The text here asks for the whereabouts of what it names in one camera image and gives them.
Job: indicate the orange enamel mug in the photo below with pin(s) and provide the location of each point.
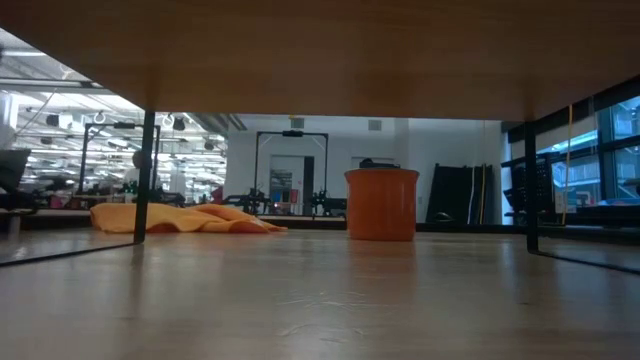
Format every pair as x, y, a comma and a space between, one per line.
382, 205

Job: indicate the black background robot arm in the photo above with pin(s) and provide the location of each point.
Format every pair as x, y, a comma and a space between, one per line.
250, 201
330, 204

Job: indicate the wooden shelf with black legs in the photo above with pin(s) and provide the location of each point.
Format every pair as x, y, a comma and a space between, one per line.
320, 55

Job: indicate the black leaning panels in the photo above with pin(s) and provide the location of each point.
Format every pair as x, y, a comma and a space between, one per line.
452, 195

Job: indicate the orange microfibre cloth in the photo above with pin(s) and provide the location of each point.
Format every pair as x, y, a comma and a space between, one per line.
170, 219

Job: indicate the person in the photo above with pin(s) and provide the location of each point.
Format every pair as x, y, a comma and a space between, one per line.
133, 176

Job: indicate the dark monitor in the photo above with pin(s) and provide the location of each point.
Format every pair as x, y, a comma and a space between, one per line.
12, 167

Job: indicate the black aluminium table frame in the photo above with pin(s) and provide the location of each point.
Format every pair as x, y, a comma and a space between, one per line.
305, 225

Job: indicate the black gantry frame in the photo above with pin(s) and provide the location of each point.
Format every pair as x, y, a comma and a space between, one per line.
122, 126
292, 133

